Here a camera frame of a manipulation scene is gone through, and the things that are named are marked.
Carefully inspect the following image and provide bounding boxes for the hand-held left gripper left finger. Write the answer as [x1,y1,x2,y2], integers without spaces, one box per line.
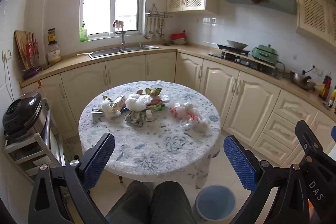
[28,132,116,224]

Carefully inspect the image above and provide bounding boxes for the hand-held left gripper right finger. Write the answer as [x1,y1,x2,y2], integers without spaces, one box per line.
[223,135,311,224]

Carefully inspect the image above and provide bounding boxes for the blue grey plastic bin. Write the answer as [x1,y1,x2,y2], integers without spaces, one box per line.
[194,185,237,222]

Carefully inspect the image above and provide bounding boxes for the light green wrapper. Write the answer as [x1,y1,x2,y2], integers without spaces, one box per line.
[145,87,164,97]

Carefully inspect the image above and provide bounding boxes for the row of condiment bottles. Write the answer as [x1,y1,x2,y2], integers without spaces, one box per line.
[318,74,336,114]

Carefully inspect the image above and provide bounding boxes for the white storage cart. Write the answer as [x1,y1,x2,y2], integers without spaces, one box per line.
[4,98,67,178]

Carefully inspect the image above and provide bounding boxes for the silver green crumpled wrapper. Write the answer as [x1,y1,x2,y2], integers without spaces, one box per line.
[125,111,145,127]

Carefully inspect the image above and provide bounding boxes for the white blue patterned tablecloth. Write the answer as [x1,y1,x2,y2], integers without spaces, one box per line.
[78,80,221,189]

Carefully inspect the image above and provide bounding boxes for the small white packet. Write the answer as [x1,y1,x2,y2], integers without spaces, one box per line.
[145,109,156,123]

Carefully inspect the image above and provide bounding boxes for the white crumpled plastic bag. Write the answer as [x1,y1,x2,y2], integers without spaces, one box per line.
[125,93,152,111]

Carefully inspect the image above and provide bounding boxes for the person's legs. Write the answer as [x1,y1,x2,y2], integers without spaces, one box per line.
[105,181,197,224]

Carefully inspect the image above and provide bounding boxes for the cream base cabinets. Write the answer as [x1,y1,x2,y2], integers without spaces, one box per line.
[21,51,336,174]

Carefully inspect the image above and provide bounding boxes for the green electric cooker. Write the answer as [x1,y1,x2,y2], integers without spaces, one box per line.
[252,44,280,63]

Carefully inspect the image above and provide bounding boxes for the black gas stove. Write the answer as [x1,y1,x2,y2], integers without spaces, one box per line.
[209,43,282,79]

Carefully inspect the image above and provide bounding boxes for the beige kitchen countertop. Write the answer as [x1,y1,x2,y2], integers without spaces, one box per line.
[20,42,336,119]

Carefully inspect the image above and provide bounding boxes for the dark dish rack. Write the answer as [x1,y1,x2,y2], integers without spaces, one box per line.
[23,66,42,80]

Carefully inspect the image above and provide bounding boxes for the stainless steel sink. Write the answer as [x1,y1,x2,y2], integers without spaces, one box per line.
[88,45,162,59]

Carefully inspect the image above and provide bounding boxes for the large glass jar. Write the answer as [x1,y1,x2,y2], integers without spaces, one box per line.
[47,41,62,65]

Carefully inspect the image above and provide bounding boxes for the steel frying pan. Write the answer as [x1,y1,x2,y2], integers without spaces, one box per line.
[226,40,249,49]

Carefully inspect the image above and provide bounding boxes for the steel faucet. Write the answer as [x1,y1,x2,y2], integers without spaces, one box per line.
[120,29,127,51]

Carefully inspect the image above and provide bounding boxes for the red utensils bundle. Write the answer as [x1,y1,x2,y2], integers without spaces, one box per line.
[25,33,40,69]

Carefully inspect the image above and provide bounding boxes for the wooden cutting board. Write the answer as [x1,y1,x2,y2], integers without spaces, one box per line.
[14,30,34,69]

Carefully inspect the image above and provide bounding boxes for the red container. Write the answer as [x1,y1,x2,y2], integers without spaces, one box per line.
[171,32,188,41]

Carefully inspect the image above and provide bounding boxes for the row of hanging utensils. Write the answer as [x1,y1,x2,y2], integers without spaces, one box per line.
[144,17,167,41]

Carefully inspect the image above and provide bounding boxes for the white power cable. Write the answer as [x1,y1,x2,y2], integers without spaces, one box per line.
[4,59,15,100]

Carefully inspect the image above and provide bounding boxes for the wall utensil rail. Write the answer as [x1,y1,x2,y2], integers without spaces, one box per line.
[145,4,174,19]

